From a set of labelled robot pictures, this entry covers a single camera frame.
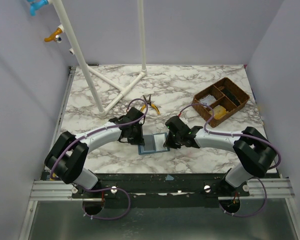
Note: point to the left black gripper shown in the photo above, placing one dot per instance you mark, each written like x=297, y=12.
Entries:
x=139, y=140

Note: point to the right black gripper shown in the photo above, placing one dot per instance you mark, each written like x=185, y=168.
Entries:
x=170, y=140

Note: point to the blue card holder wallet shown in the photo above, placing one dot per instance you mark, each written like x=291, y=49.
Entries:
x=153, y=143

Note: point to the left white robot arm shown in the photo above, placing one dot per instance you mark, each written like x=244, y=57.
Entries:
x=67, y=156

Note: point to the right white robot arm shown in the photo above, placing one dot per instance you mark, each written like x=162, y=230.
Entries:
x=253, y=151

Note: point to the yellow item in basket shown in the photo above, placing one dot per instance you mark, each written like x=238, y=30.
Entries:
x=218, y=112

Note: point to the white packets in basket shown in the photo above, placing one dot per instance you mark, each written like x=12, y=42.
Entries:
x=207, y=100

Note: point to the brown woven basket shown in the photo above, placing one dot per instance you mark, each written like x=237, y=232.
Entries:
x=221, y=99

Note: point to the black item in basket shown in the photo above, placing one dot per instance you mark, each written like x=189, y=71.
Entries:
x=228, y=94

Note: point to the orange brass tap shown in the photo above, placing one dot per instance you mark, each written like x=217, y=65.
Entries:
x=56, y=35

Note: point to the yellow handled pliers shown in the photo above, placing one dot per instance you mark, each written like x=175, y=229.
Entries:
x=148, y=102

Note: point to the aluminium extrusion rail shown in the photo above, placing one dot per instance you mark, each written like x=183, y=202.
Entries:
x=276, y=188

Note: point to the white PVC pipe frame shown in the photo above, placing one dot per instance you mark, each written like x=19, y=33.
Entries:
x=110, y=35

